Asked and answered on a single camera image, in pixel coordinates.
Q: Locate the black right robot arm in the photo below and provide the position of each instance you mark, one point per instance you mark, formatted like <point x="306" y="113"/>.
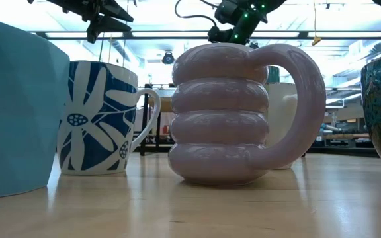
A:
<point x="260" y="13"/>

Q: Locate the pink ribbed mug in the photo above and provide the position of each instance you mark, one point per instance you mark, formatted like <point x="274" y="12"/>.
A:
<point x="220" y="132"/>

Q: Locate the black overhead frame bar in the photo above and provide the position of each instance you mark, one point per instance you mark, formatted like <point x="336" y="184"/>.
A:
<point x="303" y="34"/>

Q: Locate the blue white floral mug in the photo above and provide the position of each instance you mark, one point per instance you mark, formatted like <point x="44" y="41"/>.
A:
<point x="78" y="99"/>

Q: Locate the black hanging camera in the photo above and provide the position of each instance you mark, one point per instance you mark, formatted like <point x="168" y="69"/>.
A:
<point x="253" y="46"/>

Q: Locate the wooden background workbench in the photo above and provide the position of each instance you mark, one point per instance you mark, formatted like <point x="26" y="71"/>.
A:
<point x="342" y="135"/>

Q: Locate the teal green mug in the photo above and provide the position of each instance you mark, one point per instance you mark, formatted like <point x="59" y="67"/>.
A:
<point x="273" y="75"/>

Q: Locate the wooden shelf black frame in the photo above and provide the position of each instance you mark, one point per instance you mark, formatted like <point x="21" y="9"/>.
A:
<point x="143" y="132"/>

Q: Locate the light blue faceted mug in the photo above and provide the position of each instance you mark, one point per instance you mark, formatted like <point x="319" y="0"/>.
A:
<point x="18" y="115"/>

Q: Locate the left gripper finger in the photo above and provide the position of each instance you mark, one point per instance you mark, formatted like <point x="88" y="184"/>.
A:
<point x="116" y="10"/>
<point x="111" y="25"/>

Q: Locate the light green mug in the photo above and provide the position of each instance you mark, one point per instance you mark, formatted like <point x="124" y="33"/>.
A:
<point x="278" y="115"/>

